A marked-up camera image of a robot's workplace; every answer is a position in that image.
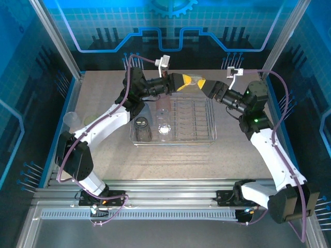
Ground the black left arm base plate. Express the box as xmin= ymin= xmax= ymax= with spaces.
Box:
xmin=78 ymin=189 xmax=127 ymax=207

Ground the frosted clear plastic cup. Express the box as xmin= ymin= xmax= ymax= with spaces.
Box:
xmin=63 ymin=111 xmax=81 ymax=130

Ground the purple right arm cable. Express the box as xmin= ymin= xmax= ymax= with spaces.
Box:
xmin=237 ymin=69 xmax=309 ymax=243

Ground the aluminium frame post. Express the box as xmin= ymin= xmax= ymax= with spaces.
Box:
xmin=260 ymin=0 xmax=307 ymax=75
xmin=28 ymin=0 xmax=84 ymax=80

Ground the aluminium mounting rail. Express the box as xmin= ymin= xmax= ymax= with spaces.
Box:
xmin=32 ymin=179 xmax=311 ymax=207

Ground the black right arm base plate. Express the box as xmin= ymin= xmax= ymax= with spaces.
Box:
xmin=216 ymin=189 xmax=264 ymax=207

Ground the orange plastic cup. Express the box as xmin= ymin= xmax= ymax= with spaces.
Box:
xmin=180 ymin=73 xmax=207 ymax=92

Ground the red plastic cup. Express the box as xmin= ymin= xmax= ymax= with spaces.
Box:
xmin=156 ymin=97 xmax=172 ymax=119

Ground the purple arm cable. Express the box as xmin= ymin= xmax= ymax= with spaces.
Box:
xmin=237 ymin=69 xmax=309 ymax=243
xmin=56 ymin=53 xmax=129 ymax=227

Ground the dark grey plastic cup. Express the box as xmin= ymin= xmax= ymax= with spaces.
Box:
xmin=132 ymin=116 xmax=153 ymax=143

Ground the metal wire dish rack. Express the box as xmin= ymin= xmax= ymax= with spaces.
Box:
xmin=130 ymin=87 xmax=218 ymax=148

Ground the aluminium side rail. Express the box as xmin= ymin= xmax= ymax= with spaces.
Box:
xmin=258 ymin=71 xmax=298 ymax=187
xmin=48 ymin=73 xmax=85 ymax=187

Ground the grey slotted cable duct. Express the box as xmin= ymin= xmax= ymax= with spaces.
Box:
xmin=40 ymin=209 xmax=240 ymax=221

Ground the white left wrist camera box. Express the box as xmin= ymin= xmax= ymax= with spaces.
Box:
xmin=154 ymin=54 xmax=172 ymax=78

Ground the blue plastic cup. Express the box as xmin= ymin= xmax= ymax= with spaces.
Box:
xmin=141 ymin=103 xmax=154 ymax=122

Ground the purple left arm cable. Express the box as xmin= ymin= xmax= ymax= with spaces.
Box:
xmin=56 ymin=53 xmax=129 ymax=227

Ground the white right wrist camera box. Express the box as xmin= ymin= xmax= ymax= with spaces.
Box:
xmin=226 ymin=66 xmax=245 ymax=90

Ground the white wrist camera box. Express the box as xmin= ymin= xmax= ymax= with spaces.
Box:
xmin=226 ymin=66 xmax=245 ymax=90
xmin=154 ymin=54 xmax=172 ymax=78

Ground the round clear plastic cup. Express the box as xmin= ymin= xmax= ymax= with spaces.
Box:
xmin=157 ymin=119 xmax=173 ymax=142

